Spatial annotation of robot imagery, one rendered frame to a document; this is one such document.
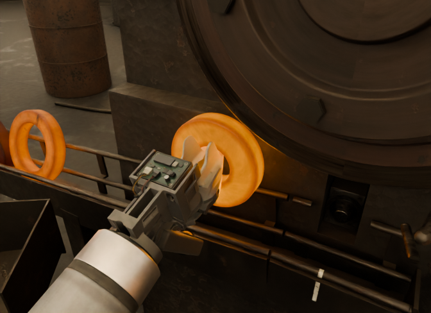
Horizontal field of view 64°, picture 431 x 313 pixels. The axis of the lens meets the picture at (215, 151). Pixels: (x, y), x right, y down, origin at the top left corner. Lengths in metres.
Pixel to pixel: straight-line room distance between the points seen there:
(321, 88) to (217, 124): 0.22
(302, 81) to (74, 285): 0.29
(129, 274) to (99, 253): 0.04
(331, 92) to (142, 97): 0.44
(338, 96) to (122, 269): 0.27
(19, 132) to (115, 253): 0.66
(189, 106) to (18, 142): 0.53
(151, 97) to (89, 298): 0.41
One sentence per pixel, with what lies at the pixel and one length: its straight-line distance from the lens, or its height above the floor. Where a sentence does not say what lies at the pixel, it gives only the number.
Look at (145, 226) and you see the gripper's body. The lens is 0.41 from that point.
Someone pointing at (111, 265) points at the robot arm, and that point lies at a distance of 0.39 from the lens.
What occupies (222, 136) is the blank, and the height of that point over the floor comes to 0.88.
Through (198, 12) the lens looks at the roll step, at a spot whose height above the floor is 1.05.
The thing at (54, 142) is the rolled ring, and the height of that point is 0.73.
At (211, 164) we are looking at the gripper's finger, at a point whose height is 0.85.
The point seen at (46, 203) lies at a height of 0.72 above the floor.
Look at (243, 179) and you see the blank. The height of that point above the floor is 0.82.
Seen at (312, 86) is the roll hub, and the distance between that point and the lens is 0.31.
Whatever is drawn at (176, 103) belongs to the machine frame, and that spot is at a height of 0.87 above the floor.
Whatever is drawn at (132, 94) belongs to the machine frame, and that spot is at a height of 0.87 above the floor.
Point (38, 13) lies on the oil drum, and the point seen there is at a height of 0.69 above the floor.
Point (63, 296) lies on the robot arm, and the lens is 0.39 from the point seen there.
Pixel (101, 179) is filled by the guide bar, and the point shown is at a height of 0.66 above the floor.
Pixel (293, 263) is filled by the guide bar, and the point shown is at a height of 0.71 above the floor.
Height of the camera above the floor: 1.12
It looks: 30 degrees down
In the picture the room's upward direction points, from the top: straight up
